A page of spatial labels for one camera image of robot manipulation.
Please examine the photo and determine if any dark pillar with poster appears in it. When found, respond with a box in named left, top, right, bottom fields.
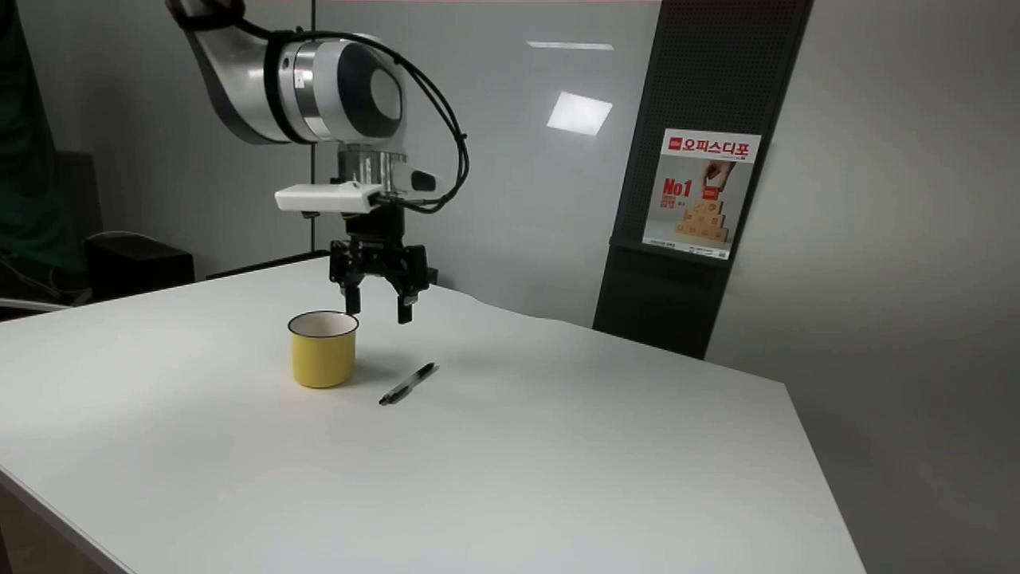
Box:
left=593, top=0, right=817, bottom=357

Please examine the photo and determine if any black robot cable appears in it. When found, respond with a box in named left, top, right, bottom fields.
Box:
left=235, top=18, right=475, bottom=217

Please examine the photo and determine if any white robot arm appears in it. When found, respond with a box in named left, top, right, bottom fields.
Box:
left=163, top=0, right=436, bottom=321

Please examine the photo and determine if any black office chair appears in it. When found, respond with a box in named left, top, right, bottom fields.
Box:
left=59, top=151, right=194, bottom=299

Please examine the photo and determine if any red and white poster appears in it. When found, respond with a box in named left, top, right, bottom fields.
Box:
left=641, top=128, right=761, bottom=261

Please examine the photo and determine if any black and silver pen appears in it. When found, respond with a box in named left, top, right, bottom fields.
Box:
left=379, top=363, right=436, bottom=406

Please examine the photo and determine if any yellow enamel mug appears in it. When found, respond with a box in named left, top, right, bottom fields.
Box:
left=287, top=308, right=361, bottom=388

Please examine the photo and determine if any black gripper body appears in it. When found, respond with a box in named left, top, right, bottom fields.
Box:
left=336, top=204, right=407, bottom=281

